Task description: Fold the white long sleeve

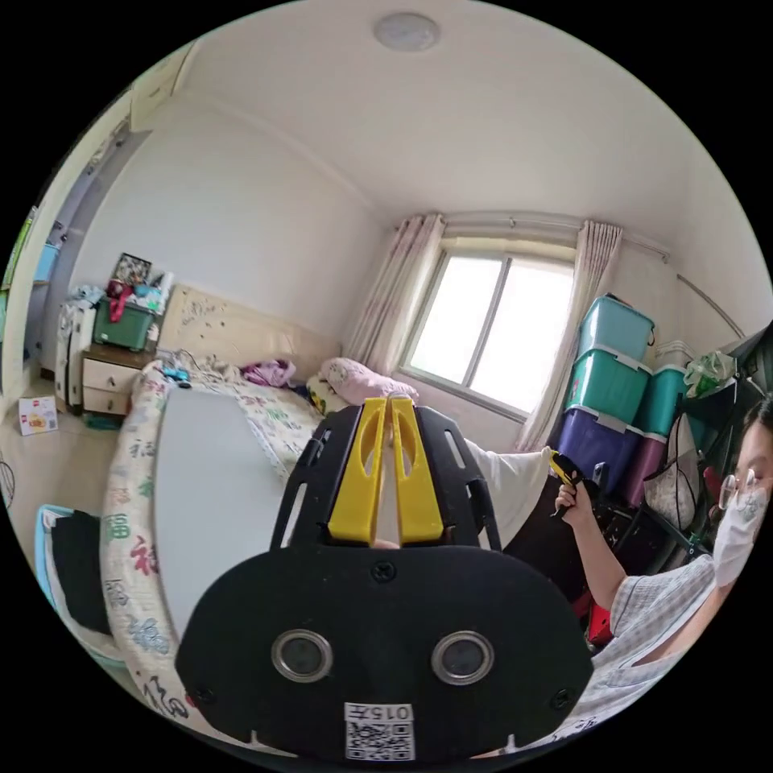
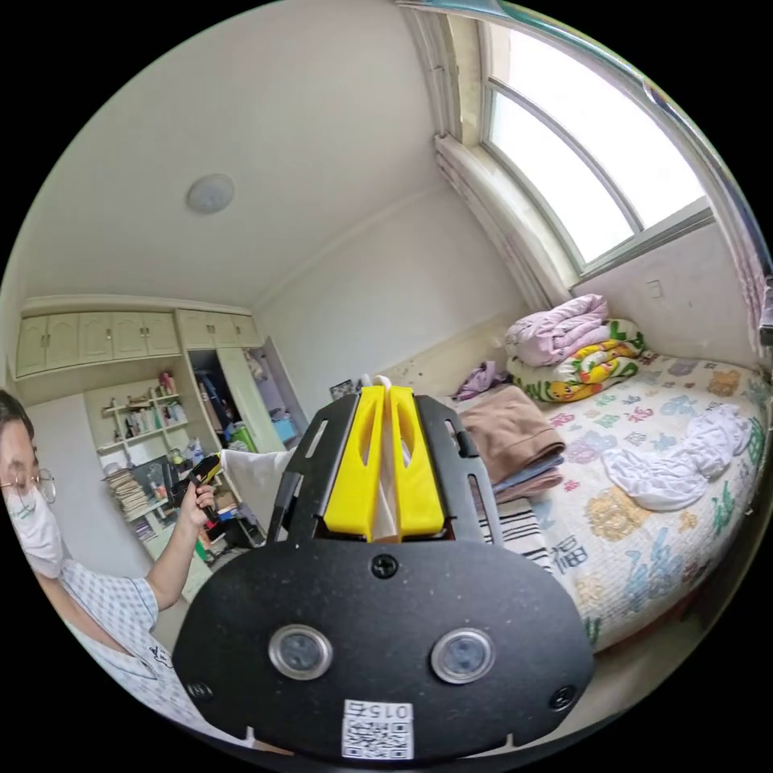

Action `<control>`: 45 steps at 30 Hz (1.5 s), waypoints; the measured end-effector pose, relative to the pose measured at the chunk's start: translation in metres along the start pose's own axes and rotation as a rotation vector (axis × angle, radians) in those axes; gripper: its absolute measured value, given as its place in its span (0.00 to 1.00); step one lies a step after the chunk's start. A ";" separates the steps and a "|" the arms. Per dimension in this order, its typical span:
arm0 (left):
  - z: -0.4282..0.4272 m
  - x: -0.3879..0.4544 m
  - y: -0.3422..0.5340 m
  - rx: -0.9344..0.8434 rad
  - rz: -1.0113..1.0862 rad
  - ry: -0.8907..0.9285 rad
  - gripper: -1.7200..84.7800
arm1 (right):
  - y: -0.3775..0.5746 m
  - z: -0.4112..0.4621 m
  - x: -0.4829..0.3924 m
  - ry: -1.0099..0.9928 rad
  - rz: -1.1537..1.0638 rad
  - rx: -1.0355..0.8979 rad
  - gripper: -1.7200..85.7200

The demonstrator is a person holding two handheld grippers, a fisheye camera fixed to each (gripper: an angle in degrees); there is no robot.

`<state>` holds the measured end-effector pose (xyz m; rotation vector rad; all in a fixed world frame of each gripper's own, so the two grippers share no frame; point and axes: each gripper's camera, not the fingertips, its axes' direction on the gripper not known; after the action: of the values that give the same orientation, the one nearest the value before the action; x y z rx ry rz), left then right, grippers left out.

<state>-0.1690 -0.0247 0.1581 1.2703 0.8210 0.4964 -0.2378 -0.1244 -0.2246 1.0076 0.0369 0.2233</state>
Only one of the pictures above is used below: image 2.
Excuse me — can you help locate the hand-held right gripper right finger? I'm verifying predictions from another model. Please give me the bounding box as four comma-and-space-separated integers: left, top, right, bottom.
389, 386, 446, 539

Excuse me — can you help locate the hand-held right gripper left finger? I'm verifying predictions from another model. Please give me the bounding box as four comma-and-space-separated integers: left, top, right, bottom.
323, 386, 386, 537

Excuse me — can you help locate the white long sleeve shirt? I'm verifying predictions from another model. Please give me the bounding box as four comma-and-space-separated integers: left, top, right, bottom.
218, 373, 419, 548

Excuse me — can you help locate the person's left forearm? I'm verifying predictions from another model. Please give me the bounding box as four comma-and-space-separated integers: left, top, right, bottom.
147, 511, 205, 606

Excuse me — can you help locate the person's left hand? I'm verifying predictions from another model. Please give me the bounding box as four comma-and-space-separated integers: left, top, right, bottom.
179, 479, 217, 530

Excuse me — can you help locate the cream cupboard with shelves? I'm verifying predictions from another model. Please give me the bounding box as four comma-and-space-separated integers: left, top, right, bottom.
13, 304, 306, 566

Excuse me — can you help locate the pile of clothes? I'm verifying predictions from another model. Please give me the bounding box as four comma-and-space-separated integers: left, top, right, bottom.
457, 384, 568, 506

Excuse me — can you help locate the black white striped cloth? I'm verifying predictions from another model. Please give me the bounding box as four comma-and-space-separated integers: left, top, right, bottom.
475, 497, 554, 573

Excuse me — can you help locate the purple garment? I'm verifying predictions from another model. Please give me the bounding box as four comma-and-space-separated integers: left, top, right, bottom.
451, 360, 510, 402

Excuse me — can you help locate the person's body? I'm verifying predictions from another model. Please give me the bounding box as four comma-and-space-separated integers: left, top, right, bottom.
0, 389, 206, 749

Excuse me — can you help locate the folded colourful cartoon quilt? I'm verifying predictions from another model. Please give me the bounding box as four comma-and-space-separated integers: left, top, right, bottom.
506, 318, 648, 404

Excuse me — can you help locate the folded purple blanket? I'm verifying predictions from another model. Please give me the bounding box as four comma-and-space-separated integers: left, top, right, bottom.
503, 294, 610, 368

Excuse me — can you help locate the bed with printed quilt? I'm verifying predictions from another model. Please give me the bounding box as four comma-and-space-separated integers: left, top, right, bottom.
374, 347, 772, 656

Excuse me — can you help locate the crumpled white garment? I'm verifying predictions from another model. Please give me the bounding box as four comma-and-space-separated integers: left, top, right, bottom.
601, 403, 752, 513

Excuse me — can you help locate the round ceiling lamp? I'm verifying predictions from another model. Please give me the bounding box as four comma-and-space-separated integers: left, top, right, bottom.
185, 173, 236, 215

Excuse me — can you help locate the pale pink curtain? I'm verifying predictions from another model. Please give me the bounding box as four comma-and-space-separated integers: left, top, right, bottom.
395, 0, 572, 310

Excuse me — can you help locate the window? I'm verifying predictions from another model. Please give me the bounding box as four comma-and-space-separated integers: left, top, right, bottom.
480, 21, 717, 276

